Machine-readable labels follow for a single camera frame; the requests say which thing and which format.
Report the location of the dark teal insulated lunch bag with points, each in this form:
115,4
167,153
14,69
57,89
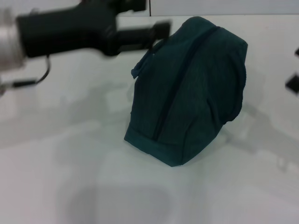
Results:
187,105

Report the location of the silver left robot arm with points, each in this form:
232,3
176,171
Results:
10,39

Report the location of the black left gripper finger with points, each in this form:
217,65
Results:
140,37

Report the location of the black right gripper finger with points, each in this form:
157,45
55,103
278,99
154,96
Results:
297,51
294,84

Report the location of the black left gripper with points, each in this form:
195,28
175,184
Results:
65,30

